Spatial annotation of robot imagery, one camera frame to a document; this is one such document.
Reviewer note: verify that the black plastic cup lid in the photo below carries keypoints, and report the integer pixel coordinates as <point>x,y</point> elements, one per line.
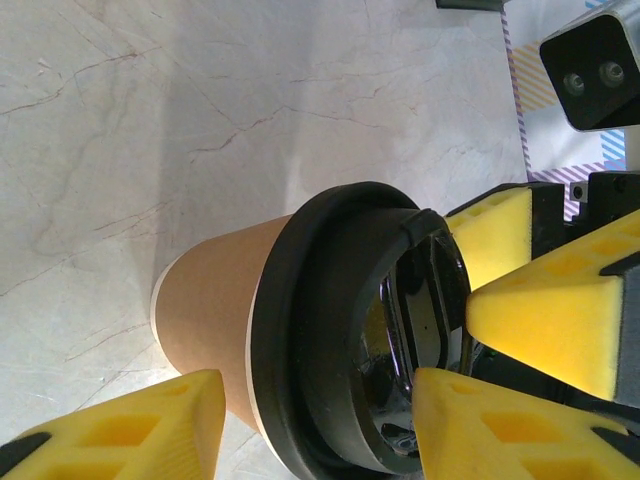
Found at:
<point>310,300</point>

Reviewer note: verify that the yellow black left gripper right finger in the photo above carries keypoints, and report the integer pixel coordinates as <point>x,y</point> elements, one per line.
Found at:
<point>500,440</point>

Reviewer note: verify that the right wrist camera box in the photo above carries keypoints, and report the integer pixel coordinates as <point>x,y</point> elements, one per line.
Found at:
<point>590,90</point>

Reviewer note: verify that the brown paper coffee cup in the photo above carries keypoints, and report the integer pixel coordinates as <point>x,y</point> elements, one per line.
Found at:
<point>215,310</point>

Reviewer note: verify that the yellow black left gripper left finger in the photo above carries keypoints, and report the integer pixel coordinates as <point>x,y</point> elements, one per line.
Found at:
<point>125,440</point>

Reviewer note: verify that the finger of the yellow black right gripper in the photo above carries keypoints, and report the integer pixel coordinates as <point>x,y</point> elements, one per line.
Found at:
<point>550,320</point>
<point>495,235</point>

